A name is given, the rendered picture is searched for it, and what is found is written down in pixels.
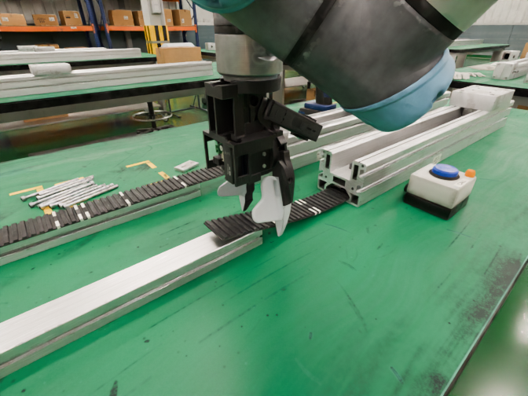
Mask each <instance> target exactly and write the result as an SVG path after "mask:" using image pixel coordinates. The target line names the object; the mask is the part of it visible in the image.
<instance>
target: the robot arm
mask: <svg viewBox="0 0 528 396"><path fill-rule="evenodd" d="M191 1H192V2H193V3H194V4H196V5H197V6H199V7H200V8H201V9H205V10H207V11H209V12H212V13H213V19H214V33H215V34H214V41H215V52H216V64H217V72H218V73H219V74H220V75H222V76H220V77H219V78H220V80H218V81H210V82H204V85H205V94H206V102H207V117H208V126H209V129H208V130H203V143H204V151H205V158H206V166H207V169H209V168H212V167H217V166H221V170H222V173H224V174H225V180H226V182H225V183H224V184H222V185H220V186H219V188H218V195H219V196H238V195H239V197H240V205H241V208H242V211H246V210H247V209H248V207H249V205H250V204H251V202H252V201H253V192H254V190H255V182H258V181H261V176H263V175H265V174H268V173H269V172H273V176H265V177H264V178H263V179H262V181H261V192H262V198H261V200H260V201H259V202H258V203H257V204H256V205H255V207H254V208H253V210H252V218H253V220H254V222H257V223H262V222H273V221H275V226H276V231H277V235H278V236H281V235H282V234H283V232H284V230H285V227H286V225H287V222H288V218H289V215H290V211H291V205H292V202H293V196H294V188H295V174H294V169H293V166H292V162H291V159H290V152H289V150H287V143H288V142H287V141H286V139H285V137H284V135H283V130H280V127H282V128H284V129H286V130H288V131H290V132H291V133H290V134H291V135H294V136H295V137H296V138H297V139H299V140H302V139H303V140H305V141H308V139H309V140H311V141H315V142H316V141H317V139H318V137H319V134H320V132H321V130H322V128H323V126H322V125H321V124H319V123H316V122H317V120H316V119H314V118H312V117H311V116H309V115H304V114H302V113H298V112H296V111H294V110H292V109H290V108H288V107H286V106H285V105H283V104H281V103H279V102H277V101H275V100H273V99H270V98H268V97H266V93H272V92H275V91H278V90H280V89H281V76H279V74H280V73H281V72H282V71H283V62H284V63H285V64H287V65H288V66H290V67H291V68H293V69H294V70H295V71H297V72H298V73H299V74H300V75H302V76H303V77H304V78H306V79H307V80H309V81H310V82H311V83H313V84H314V85H315V86H316V87H317V88H319V89H320V90H322V91H323V92H324V93H326V94H327V95H328V96H329V97H331V98H332V99H333V100H335V101H336V102H337V103H339V106H340V108H341V109H343V110H344V111H345V112H349V113H351V114H352V115H354V116H356V117H357V118H359V119H360V120H361V121H363V122H364V123H366V124H368V125H370V126H372V127H374V128H375V129H377V130H379V131H383V132H393V131H396V130H401V129H403V128H405V127H407V126H409V125H411V124H413V123H414V122H416V121H417V120H418V119H420V118H421V117H422V116H424V115H425V114H426V113H427V112H428V111H429V110H431V109H432V107H433V104H434V102H435V101H436V100H437V99H438V98H439V97H441V96H442V95H443V94H444V93H445V92H446V91H447V89H448V88H449V85H450V83H451V82H452V80H453V76H454V74H455V69H456V65H455V61H454V59H453V58H452V56H451V55H450V54H449V49H448V47H449V46H450V45H451V44H452V43H453V42H454V41H455V39H457V38H458V37H459V36H460V35H461V34H462V33H463V32H465V31H466V30H467V29H468V28H469V27H470V26H471V25H472V24H473V23H474V22H475V21H476V20H477V19H478V18H480V17H481V16H482V15H483V14H484V13H485V12H486V11H487V10H488V9H489V8H490V7H491V6H493V5H494V4H495V3H496V2H497V1H498V0H191ZM216 33H217V34H216ZM212 140H215V141H217V143H218V144H216V145H215V151H216V152H217V153H218V155H216V156H213V159H209V155H208V147H207V142H208V141H212Z"/></svg>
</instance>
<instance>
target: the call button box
mask: <svg viewBox="0 0 528 396"><path fill-rule="evenodd" d="M434 165H436V164H434V163H430V164H428V165H427V166H425V167H423V168H421V169H419V170H418V171H416V172H414V173H412V174H411V176H410V179H409V183H408V184H406V185H405V188H404V191H405V192H406V194H405V198H404V203H406V204H409V205H411V206H414V207H417V208H419V209H420V210H423V211H426V212H428V213H430V214H433V215H436V216H438V217H439V218H443V219H445V220H448V219H450V218H451V217H452V216H453V215H455V214H456V213H457V212H458V211H459V210H460V209H461V208H463V207H464V206H465V205H466V204H467V202H468V199H469V195H470V194H471V191H472V189H473V186H474V184H475V181H476V177H474V178H469V177H466V176H465V175H464V174H465V173H463V172H460V171H459V174H458V175H457V176H456V177H454V178H447V177H442V176H440V175H437V174H435V173H433V172H432V168H433V166H434Z"/></svg>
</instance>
